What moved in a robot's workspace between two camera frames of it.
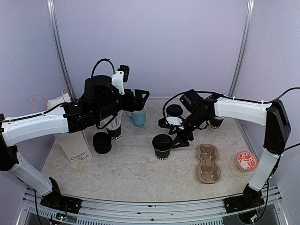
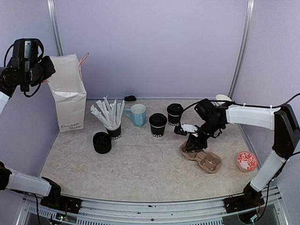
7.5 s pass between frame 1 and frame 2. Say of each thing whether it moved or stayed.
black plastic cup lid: stayed
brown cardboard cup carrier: moved
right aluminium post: stayed
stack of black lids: stayed
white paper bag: moved
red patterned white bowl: stayed
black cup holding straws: stayed
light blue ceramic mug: stayed
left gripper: moved
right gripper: moved
